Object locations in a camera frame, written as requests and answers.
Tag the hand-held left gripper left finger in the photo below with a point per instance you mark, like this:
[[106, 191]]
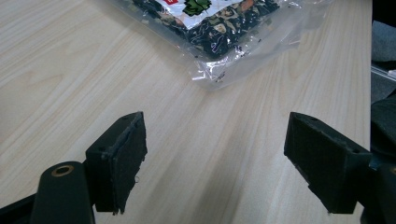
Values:
[[120, 161]]

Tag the clear bag of dried tea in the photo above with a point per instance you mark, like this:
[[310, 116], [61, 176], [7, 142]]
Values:
[[218, 29]]

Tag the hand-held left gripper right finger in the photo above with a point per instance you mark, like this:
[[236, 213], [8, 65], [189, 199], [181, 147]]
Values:
[[327, 161]]

